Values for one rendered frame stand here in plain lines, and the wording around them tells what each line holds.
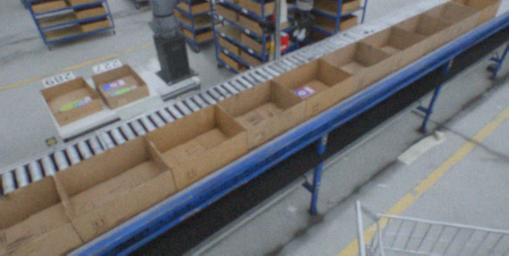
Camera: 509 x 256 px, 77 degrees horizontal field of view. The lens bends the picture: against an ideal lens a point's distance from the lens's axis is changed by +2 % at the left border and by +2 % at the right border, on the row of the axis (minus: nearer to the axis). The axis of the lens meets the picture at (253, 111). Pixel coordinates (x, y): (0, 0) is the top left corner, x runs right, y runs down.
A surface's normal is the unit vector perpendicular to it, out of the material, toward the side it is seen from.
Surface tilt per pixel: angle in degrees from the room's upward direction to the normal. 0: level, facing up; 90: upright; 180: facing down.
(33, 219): 3
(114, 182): 0
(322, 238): 0
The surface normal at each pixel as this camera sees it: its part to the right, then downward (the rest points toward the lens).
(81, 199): -0.04, -0.79
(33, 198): 0.60, 0.47
